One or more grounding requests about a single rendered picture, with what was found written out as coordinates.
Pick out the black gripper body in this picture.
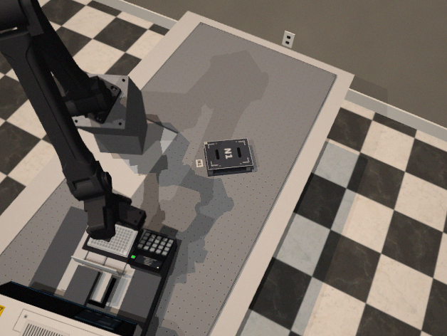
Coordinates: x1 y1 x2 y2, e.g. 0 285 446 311
86 194 132 234

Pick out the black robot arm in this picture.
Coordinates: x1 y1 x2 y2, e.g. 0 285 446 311
0 0 147 240

